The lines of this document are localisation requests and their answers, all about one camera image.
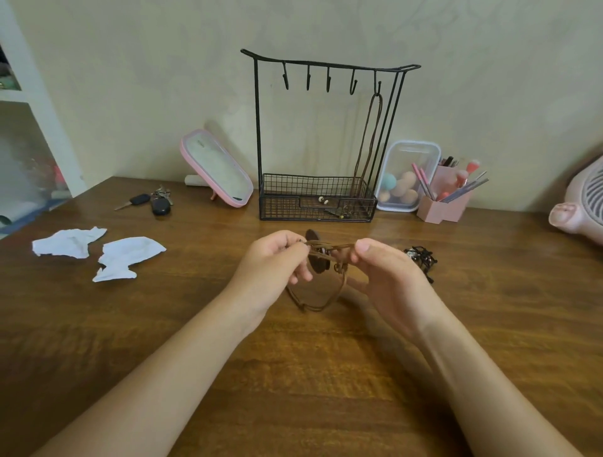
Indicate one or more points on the coral tipped makeup brush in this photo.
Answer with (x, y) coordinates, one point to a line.
(473, 165)

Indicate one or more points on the pink pig shaped desk fan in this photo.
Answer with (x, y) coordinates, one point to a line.
(582, 212)

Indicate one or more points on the person's left forearm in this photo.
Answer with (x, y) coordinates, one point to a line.
(151, 386)

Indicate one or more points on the pink framed table mirror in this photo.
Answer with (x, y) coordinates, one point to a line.
(216, 167)

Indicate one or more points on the pink pen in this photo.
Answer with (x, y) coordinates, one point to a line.
(416, 172)
(424, 179)

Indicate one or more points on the pink brush holder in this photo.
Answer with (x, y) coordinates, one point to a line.
(440, 213)

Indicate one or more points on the dark cosmetic pencils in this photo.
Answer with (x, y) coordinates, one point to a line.
(448, 161)

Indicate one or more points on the person's right forearm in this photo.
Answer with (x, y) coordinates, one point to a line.
(494, 395)

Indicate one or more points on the clear plastic container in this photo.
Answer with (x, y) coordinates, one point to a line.
(410, 154)

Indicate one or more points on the white crumpled paper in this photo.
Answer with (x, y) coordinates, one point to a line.
(127, 252)
(68, 242)

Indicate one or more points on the black oval key fob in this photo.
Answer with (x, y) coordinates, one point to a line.
(160, 206)

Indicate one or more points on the teal makeup sponge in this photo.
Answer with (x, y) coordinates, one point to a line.
(389, 181)

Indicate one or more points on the black headed car key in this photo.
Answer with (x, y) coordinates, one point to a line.
(140, 199)

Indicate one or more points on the person's left hand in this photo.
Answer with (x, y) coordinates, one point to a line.
(264, 278)

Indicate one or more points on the grey purple pencil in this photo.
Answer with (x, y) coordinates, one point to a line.
(464, 190)

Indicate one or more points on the silver key bunch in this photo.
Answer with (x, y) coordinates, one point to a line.
(163, 191)

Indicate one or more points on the small peach makeup sponge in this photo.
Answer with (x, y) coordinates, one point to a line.
(384, 196)

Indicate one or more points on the person's right hand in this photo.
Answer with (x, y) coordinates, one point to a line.
(400, 292)

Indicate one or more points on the pink makeup brush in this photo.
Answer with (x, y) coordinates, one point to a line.
(462, 176)

